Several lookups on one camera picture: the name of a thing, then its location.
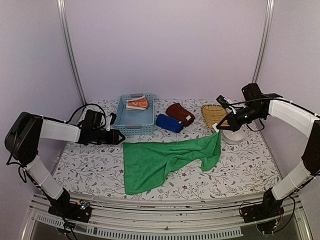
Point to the white bowl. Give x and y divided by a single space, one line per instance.
233 137

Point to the green towel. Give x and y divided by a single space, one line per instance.
147 164

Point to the aluminium frame post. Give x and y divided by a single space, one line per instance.
267 23
61 7

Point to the brown rolled towel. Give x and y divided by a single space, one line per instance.
179 113

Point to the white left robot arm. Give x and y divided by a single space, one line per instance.
23 139

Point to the left aluminium frame post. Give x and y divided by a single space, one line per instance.
61 7

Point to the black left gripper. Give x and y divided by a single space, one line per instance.
114 138

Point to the aluminium front rail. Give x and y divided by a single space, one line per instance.
200 219

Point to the right aluminium frame post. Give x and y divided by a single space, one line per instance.
267 23

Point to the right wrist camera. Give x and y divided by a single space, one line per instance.
225 102

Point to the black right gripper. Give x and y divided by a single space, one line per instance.
234 124

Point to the blue rolled towel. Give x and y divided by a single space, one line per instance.
168 123

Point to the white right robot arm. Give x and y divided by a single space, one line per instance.
299 133

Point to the yellow woven bamboo tray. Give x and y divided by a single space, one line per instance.
212 114

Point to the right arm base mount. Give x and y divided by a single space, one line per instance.
269 207

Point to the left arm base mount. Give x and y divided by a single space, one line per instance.
79 211

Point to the orange bunny pattern towel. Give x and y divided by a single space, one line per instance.
139 103

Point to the light blue plastic basket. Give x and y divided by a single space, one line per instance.
135 122

